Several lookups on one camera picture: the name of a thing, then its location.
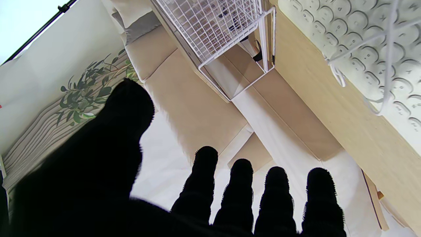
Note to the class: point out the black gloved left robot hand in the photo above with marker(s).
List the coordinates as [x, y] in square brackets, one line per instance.
[88, 184]

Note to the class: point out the beige round-key keyboard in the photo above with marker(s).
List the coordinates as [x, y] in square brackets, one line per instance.
[361, 39]

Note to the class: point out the beige pleated curtain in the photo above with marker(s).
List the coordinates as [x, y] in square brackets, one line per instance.
[29, 144]

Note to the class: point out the tall leafy green plant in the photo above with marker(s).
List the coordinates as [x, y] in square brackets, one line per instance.
[82, 95]

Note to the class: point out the beige fabric sofa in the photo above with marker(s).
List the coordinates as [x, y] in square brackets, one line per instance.
[197, 108]

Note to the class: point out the thin black pole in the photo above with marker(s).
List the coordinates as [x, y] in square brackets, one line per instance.
[39, 29]

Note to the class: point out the grey sofa cushion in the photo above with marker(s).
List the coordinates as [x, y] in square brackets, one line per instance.
[141, 28]

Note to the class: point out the cream sofa cushion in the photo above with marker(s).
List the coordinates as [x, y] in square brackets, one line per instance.
[128, 8]

